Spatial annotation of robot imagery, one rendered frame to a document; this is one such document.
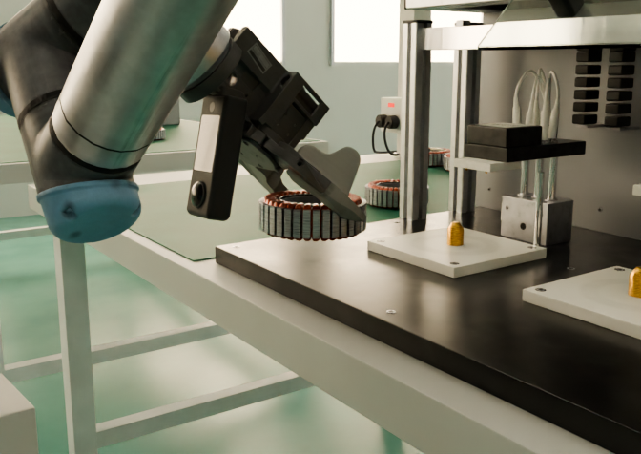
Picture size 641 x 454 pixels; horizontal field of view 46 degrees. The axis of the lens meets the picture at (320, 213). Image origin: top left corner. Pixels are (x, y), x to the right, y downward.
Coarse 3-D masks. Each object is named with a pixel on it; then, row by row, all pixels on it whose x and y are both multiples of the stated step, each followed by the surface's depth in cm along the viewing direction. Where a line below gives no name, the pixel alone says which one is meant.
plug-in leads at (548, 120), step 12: (528, 72) 95; (540, 72) 96; (552, 72) 94; (540, 84) 96; (516, 96) 96; (516, 108) 95; (528, 108) 93; (516, 120) 96; (528, 120) 93; (552, 120) 94; (552, 132) 94
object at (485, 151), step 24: (480, 144) 91; (504, 144) 87; (528, 144) 89; (552, 144) 91; (576, 144) 94; (480, 168) 88; (504, 168) 88; (528, 168) 98; (552, 168) 94; (552, 192) 94
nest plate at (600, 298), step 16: (592, 272) 78; (608, 272) 78; (624, 272) 78; (528, 288) 72; (544, 288) 72; (560, 288) 72; (576, 288) 72; (592, 288) 72; (608, 288) 72; (624, 288) 72; (544, 304) 70; (560, 304) 68; (576, 304) 67; (592, 304) 67; (608, 304) 67; (624, 304) 67; (640, 304) 67; (592, 320) 66; (608, 320) 64; (624, 320) 63; (640, 320) 63; (640, 336) 62
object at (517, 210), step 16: (528, 192) 101; (512, 208) 97; (528, 208) 95; (544, 208) 93; (560, 208) 94; (512, 224) 98; (528, 224) 95; (544, 224) 93; (560, 224) 94; (528, 240) 96; (544, 240) 94; (560, 240) 95
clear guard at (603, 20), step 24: (528, 0) 62; (600, 0) 56; (624, 0) 54; (504, 24) 62; (528, 24) 60; (552, 24) 58; (576, 24) 56; (600, 24) 54; (624, 24) 53; (480, 48) 62; (504, 48) 60; (528, 48) 58; (552, 48) 57; (576, 48) 55; (600, 48) 53
